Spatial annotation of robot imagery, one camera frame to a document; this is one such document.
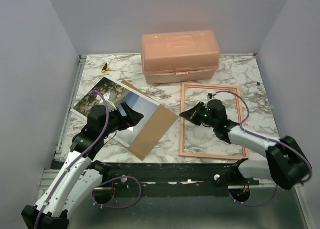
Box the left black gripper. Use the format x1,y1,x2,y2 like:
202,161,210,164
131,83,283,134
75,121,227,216
101,102,144,138

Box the pink translucent plastic toolbox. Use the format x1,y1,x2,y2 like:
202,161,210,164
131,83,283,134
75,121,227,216
141,30,221,85

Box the landscape photo print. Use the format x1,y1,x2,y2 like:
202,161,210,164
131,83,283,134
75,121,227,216
72,76,160,147

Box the yellow black screwdriver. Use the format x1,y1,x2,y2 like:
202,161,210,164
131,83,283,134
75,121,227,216
101,62,142,74

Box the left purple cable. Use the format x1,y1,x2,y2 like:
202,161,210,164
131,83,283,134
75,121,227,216
33,90,143,229

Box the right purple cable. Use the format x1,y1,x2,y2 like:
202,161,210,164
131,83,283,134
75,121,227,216
214,90,314,206

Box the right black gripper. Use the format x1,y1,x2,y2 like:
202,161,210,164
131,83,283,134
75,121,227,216
180,101,217,129

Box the pink wooden picture frame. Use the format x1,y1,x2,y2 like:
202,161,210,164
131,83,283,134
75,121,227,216
179,82,249,161

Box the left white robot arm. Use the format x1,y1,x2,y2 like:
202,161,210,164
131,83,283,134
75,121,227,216
21,102,144,229

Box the brown cardboard backing board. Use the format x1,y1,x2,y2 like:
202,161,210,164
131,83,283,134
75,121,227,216
120,79,180,161

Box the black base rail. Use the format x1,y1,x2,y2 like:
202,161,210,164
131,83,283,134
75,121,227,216
92,163,259,198

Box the purple cable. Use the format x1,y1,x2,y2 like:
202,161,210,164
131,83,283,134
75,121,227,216
214,90,314,206
33,90,143,229

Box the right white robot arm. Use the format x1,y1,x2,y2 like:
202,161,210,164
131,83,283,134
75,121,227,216
180,99,312,190

